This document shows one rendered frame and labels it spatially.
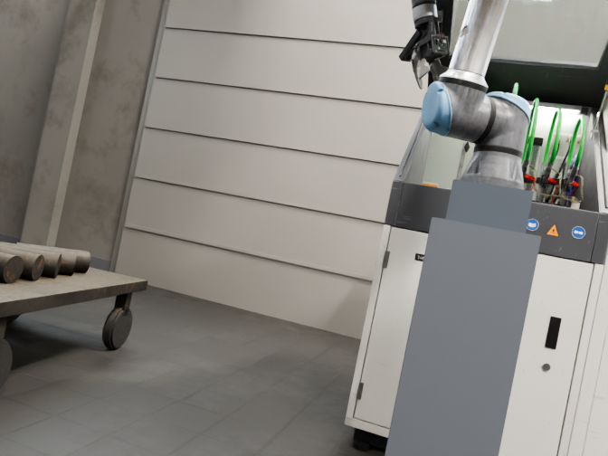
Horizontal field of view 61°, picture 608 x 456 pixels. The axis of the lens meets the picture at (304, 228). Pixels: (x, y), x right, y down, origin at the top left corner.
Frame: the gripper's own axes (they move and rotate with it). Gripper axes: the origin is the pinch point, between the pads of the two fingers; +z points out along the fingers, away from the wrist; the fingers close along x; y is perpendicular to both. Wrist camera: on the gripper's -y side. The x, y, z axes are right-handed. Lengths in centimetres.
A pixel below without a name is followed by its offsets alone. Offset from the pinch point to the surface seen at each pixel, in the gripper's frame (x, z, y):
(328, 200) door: 100, 22, -219
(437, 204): 7.4, 37.8, -9.4
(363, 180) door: 121, 10, -199
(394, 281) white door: -6, 63, -20
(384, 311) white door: -10, 73, -23
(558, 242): 30, 54, 18
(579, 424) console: 25, 111, 22
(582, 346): 30, 87, 23
